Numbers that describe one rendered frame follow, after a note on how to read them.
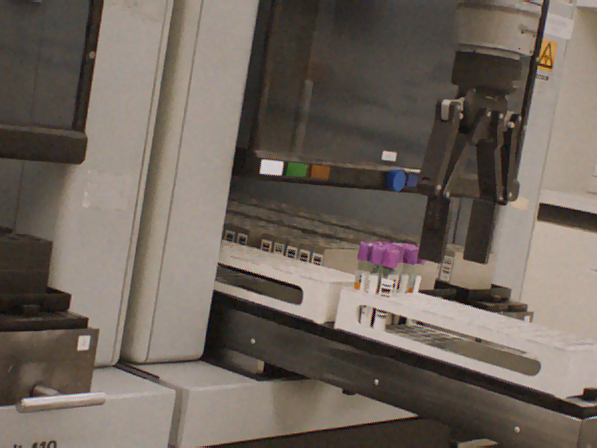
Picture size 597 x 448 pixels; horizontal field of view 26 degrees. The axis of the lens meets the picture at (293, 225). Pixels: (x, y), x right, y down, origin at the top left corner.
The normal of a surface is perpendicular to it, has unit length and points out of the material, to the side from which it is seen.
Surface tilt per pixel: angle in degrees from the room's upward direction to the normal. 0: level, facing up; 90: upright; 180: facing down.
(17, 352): 90
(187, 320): 90
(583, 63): 90
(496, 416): 90
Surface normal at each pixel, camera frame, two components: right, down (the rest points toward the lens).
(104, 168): 0.75, 0.18
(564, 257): -0.65, -0.04
